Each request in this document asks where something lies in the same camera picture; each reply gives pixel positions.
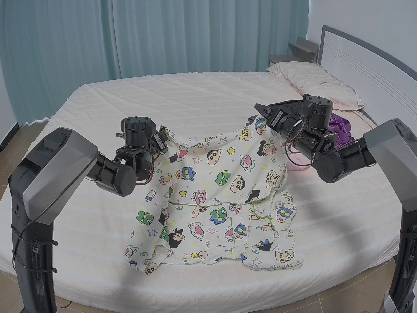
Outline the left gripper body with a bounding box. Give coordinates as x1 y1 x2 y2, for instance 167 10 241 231
151 128 170 158

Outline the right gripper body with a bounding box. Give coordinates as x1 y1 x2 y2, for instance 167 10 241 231
266 100 306 139

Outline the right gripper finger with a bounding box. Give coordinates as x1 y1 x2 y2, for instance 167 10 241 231
254 102 272 121

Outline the white printed pyjama top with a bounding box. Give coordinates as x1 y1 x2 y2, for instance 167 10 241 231
124 115 305 276

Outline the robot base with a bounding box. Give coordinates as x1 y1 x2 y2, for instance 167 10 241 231
382 293 397 313

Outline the bed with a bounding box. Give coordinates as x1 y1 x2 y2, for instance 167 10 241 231
0 25 417 310

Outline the pink garment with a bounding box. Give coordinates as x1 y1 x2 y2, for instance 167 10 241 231
286 152 316 171

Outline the pale pink pillow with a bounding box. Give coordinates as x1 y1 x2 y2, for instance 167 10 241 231
266 61 365 111

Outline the purple satin garment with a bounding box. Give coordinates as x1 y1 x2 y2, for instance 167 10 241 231
328 113 356 148

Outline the grey bedside table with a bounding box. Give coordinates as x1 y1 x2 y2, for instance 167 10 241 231
270 37 319 65

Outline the blue-green curtain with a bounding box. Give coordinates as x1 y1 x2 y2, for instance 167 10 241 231
104 0 311 79
0 0 116 126

